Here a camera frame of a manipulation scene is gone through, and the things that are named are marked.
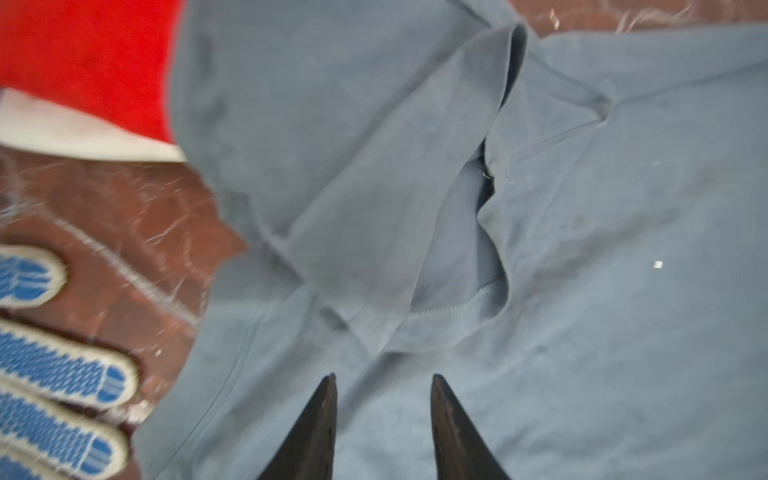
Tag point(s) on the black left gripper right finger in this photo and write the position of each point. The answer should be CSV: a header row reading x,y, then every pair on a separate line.
x,y
460,451

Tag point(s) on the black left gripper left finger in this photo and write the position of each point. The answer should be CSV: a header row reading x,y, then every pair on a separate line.
x,y
307,452

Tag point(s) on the grey t-shirt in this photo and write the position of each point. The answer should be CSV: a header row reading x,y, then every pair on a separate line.
x,y
571,229

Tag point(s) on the blue dotted work glove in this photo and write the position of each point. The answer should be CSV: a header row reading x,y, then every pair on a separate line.
x,y
44,378

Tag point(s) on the white folded t-shirt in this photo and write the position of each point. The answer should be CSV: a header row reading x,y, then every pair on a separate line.
x,y
34,125

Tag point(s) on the red folded t-shirt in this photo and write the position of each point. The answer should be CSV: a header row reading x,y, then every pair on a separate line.
x,y
108,59

